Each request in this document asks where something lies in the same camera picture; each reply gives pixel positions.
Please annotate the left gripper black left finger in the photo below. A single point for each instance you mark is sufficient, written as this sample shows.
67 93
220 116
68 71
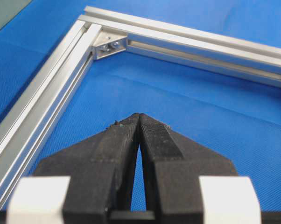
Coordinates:
101 170

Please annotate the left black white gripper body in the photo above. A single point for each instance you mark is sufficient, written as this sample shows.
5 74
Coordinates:
226 200

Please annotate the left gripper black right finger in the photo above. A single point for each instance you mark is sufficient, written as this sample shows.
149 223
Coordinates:
172 164

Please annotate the silver aluminium extrusion frame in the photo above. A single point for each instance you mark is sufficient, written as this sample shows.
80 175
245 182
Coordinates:
98 34

